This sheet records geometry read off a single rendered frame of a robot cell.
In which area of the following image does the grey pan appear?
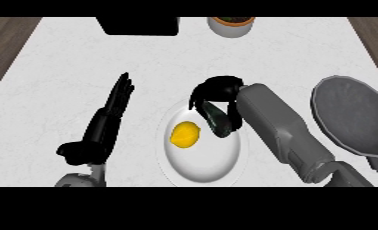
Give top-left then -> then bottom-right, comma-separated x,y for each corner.
309,74 -> 378,172

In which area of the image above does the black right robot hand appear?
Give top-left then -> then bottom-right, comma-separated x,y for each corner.
188,75 -> 247,132

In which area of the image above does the black appliance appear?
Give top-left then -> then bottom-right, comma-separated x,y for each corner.
95,17 -> 182,37

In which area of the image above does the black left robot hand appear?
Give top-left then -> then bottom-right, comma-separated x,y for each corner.
55,71 -> 136,167

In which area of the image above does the yellow lemon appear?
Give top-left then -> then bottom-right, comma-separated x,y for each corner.
168,120 -> 202,149

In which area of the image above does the white pot with orange rim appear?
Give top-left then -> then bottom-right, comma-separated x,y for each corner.
205,17 -> 257,39

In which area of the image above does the dark green eggplant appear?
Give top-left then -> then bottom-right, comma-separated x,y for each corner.
198,100 -> 233,139

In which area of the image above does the white plate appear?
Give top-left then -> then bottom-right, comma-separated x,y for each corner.
155,98 -> 248,187

